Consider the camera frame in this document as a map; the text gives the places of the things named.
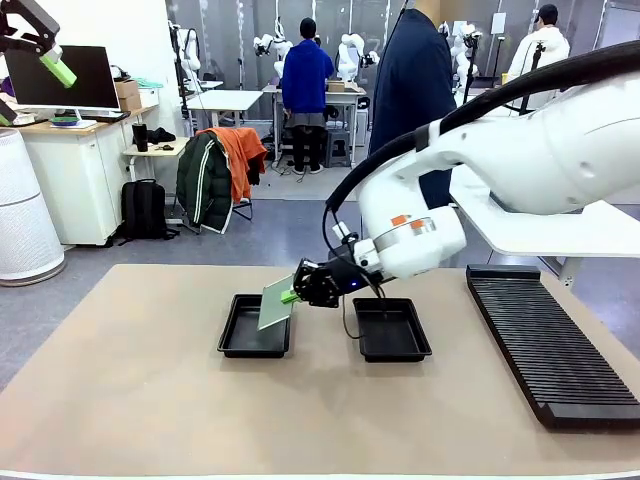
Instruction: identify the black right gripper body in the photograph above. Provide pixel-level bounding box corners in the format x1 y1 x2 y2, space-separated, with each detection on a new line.
323 255 384 297

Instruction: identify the green circuit board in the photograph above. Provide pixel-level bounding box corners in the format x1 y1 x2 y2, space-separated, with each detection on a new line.
256 273 296 332

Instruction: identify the black plastic ESD tray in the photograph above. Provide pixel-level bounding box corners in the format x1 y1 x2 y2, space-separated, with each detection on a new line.
216 293 295 360
352 297 433 364

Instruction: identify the black computer monitor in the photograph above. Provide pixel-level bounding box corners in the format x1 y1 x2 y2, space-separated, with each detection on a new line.
3 45 122 130

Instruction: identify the brown cardboard box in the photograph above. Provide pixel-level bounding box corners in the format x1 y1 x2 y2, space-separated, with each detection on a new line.
113 79 143 112

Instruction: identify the white cabinet desk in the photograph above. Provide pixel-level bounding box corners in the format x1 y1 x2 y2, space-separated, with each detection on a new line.
0 104 161 247

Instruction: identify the small beige side table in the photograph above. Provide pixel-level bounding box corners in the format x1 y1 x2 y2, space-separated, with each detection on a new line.
122 138 191 181

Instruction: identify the grey plastic stool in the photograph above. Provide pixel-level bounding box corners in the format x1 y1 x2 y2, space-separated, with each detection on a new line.
325 128 351 169

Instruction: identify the orange jacket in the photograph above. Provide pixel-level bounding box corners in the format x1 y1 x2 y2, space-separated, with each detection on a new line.
196 127 269 205

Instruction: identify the dark green striped jacket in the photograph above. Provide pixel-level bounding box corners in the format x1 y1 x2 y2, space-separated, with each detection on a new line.
176 132 235 235

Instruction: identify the black backpack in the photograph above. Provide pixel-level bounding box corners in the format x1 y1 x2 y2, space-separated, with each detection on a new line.
115 178 180 246

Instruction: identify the white lab table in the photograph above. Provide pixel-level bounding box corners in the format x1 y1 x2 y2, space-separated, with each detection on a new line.
185 89 265 131
262 82 369 169

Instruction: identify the person in blue hoodie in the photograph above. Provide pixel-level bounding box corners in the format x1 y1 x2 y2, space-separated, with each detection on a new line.
281 17 335 175

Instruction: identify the white work table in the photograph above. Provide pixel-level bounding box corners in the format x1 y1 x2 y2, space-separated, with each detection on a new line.
449 164 640 289

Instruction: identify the black slotted board rack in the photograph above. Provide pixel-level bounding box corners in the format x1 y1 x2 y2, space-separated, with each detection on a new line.
465 264 640 430

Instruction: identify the person in navy jacket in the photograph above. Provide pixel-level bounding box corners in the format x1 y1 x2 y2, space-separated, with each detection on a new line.
368 0 459 211

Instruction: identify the person in white jacket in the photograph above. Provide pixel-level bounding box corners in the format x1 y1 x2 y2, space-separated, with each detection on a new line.
504 3 571 116

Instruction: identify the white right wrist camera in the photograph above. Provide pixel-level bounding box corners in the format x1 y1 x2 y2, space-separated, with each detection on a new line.
332 222 381 269

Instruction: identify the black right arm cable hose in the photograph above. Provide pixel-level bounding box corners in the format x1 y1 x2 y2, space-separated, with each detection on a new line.
322 39 640 341

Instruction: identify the black camera tripod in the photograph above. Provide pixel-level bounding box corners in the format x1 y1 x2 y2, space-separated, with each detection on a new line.
519 42 546 116
462 32 484 106

